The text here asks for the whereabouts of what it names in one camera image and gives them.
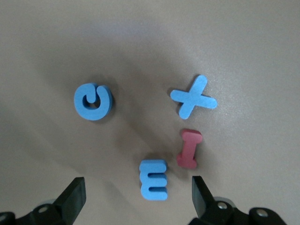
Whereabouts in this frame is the red foam letter I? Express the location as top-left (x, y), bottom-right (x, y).
top-left (176, 128), bottom-right (203, 170)

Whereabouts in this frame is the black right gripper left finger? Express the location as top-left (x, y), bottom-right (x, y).
top-left (0, 177), bottom-right (86, 225)

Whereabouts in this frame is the blue foam letter X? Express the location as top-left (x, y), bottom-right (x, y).
top-left (170, 74), bottom-right (218, 120)

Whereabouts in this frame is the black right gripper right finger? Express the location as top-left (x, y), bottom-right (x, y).
top-left (189, 175), bottom-right (288, 225)

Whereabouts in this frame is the blue foam letter G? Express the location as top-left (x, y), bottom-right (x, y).
top-left (74, 82), bottom-right (113, 121)

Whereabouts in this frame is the blue foam letter E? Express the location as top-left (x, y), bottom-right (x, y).
top-left (138, 159), bottom-right (169, 202)

